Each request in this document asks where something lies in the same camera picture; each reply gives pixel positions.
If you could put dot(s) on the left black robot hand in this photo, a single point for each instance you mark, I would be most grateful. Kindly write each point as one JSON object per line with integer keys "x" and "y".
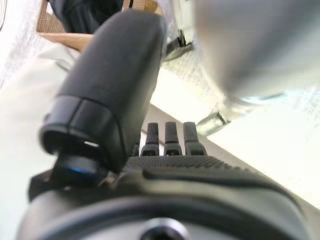
{"x": 115, "y": 87}

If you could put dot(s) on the brown wicker basket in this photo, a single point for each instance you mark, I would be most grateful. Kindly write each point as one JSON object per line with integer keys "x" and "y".
{"x": 50, "y": 25}

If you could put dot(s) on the left silver robot leg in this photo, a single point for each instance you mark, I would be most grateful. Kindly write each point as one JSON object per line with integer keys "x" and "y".
{"x": 250, "y": 45}

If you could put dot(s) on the silver robot leg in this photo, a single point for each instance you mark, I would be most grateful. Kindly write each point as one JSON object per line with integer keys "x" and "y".
{"x": 250, "y": 45}
{"x": 181, "y": 30}

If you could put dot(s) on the white garment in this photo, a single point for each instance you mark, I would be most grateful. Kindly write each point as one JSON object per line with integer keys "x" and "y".
{"x": 57, "y": 56}

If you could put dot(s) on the black garment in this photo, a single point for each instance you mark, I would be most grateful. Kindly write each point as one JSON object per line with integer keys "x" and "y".
{"x": 82, "y": 15}

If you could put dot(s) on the right silver robot leg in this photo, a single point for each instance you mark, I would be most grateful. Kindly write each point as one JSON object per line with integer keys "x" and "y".
{"x": 181, "y": 30}

